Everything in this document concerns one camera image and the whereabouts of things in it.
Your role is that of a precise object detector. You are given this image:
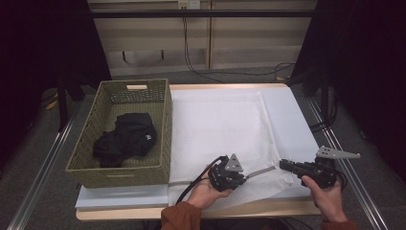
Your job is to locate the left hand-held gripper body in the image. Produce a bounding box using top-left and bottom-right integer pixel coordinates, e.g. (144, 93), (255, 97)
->
(208, 153), (247, 193)

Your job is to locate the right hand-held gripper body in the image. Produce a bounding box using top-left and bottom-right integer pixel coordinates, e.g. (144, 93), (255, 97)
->
(296, 146), (362, 190)

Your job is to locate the white mesh laundry bag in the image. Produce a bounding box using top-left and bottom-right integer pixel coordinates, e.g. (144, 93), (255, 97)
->
(167, 90), (295, 212)

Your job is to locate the green woven basket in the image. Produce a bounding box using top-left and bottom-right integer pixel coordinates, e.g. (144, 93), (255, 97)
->
(65, 79), (173, 190)

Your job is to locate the black garment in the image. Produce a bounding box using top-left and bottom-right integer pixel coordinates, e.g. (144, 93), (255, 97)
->
(92, 112), (158, 169)

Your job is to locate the person's left hand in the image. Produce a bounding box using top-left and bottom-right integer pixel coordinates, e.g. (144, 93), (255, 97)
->
(186, 164), (234, 211)

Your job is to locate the person's right hand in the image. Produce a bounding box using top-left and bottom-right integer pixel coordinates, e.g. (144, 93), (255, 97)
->
(301, 175), (349, 223)

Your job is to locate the dark curtain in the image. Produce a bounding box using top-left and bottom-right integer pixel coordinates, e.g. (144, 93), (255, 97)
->
(288, 0), (406, 183)
(0, 0), (112, 171)

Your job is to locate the black horizontal metal bar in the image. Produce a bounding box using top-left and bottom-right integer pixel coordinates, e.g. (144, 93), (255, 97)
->
(90, 9), (315, 18)

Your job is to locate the metal floor rail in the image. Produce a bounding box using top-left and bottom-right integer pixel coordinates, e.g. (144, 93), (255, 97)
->
(307, 99), (389, 230)
(6, 102), (84, 230)

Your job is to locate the left hand-held gripper cable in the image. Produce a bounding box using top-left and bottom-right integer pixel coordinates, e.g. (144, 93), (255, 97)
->
(174, 155), (226, 206)

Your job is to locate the black wall cable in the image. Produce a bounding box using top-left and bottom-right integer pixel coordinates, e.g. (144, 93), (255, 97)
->
(182, 15), (296, 84)

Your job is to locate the white wall socket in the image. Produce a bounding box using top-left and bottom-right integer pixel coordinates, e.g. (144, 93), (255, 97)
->
(177, 0), (201, 10)

